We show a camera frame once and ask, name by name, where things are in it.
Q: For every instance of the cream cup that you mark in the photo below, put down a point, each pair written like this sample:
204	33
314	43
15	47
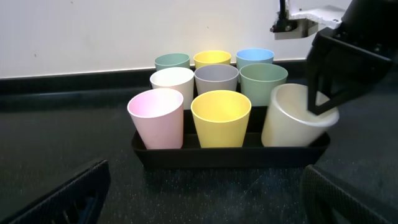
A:
286	127

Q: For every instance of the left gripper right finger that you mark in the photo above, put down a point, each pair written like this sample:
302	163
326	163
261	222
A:
329	202

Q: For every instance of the black tray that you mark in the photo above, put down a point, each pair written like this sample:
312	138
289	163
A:
230	157

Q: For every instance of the blue cup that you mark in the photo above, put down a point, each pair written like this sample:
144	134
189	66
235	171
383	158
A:
255	56

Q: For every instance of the yellow cup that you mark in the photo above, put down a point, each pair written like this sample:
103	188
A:
220	127
212	58

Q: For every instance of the grey cup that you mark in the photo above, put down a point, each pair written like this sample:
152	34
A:
216	81

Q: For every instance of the white cup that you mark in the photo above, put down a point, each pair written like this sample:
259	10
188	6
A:
174	81

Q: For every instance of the light green cup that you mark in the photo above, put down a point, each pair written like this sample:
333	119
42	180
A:
262	84

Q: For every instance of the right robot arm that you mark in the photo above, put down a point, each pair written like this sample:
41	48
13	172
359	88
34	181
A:
373	15

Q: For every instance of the dark green cup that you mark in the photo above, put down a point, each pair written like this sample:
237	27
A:
172	60

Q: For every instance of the pink cup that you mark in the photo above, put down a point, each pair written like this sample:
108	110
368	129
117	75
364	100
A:
158	124

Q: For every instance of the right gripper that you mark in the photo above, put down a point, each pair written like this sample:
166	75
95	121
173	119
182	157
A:
351	56

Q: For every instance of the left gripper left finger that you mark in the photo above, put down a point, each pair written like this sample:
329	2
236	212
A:
62	199

